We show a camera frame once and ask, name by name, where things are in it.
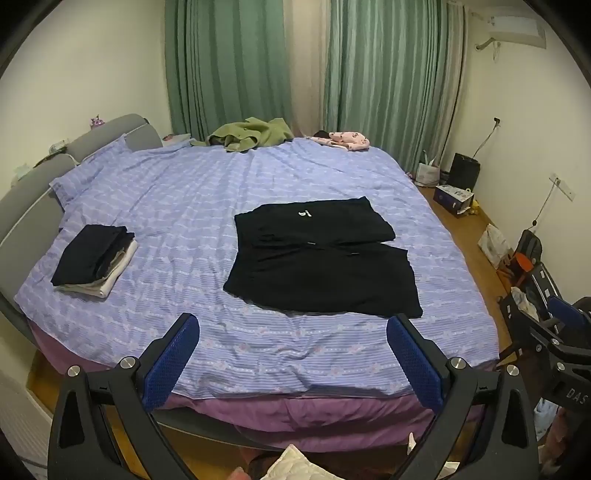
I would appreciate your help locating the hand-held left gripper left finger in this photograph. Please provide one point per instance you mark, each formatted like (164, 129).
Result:
(175, 350)

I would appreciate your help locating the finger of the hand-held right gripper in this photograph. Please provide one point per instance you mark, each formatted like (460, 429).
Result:
(568, 311)
(531, 334)

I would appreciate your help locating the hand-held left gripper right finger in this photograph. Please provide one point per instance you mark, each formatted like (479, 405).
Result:
(413, 364)

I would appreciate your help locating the black pants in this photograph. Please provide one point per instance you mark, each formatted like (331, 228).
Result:
(318, 263)

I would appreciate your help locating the black hard case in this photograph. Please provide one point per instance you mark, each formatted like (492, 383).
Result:
(540, 281)

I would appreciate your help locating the black and orange backpack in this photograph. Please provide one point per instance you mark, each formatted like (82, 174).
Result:
(526, 251)

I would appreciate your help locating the white plastic bag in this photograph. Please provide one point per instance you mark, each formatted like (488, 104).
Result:
(494, 244)

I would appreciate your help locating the purple bed sheet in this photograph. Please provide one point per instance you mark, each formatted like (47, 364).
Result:
(277, 415)

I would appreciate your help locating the stack of folded clothes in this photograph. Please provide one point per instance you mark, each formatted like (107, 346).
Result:
(94, 258)

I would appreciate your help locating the blue striped floral bedspread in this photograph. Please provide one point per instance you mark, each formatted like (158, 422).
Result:
(184, 207)

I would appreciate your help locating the printed cardboard box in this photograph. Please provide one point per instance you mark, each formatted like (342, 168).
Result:
(455, 197)

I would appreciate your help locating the white quilted cloth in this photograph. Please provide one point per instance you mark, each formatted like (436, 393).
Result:
(291, 464)

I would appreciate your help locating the white ribbed panel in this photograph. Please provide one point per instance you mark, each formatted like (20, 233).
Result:
(23, 424)

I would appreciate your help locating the black floor appliance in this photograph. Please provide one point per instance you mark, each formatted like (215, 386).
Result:
(464, 170)

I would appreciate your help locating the white paper bag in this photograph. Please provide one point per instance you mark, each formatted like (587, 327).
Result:
(427, 173)

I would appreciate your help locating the blue striped pillow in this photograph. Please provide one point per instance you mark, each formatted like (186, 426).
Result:
(87, 161)

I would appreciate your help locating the green cloth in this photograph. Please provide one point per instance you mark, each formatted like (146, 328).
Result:
(249, 131)

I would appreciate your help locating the pink printed cloth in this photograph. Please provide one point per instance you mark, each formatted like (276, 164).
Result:
(346, 138)

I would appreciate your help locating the small purple toy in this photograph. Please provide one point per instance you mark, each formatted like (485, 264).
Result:
(97, 121)

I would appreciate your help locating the dark cloth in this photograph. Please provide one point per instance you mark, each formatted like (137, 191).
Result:
(318, 134)

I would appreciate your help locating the white air conditioner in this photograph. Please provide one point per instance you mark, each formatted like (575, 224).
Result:
(517, 30)

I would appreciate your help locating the white wall power strip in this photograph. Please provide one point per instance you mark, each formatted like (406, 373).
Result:
(561, 187)

